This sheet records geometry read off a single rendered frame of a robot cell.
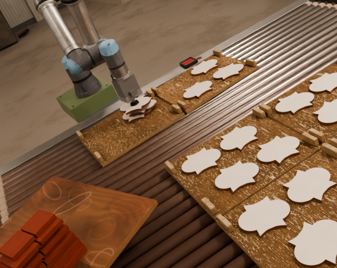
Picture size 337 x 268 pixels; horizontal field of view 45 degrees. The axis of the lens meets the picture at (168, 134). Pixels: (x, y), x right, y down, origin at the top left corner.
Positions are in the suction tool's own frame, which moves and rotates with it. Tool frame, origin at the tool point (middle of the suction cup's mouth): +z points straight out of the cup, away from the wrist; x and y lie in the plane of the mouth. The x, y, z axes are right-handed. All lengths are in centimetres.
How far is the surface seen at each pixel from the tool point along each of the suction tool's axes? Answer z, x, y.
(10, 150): 99, 277, -33
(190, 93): 3.9, -13.6, 20.6
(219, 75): 3.9, -15.9, 37.6
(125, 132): 5.0, -5.1, -12.2
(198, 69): 3.9, 0.4, 38.6
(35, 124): 99, 301, 8
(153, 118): 5.0, -10.3, 0.7
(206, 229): 6, -76, -30
